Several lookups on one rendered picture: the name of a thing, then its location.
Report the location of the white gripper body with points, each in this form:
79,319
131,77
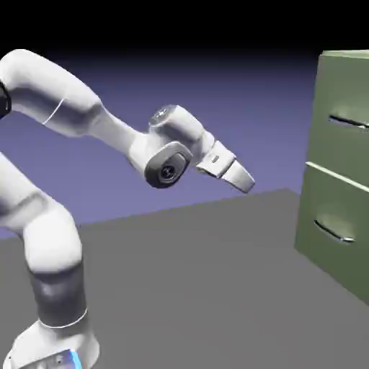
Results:
238,174

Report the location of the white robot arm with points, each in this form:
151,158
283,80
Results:
66,106

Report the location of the green painted cabinet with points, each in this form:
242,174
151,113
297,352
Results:
337,178

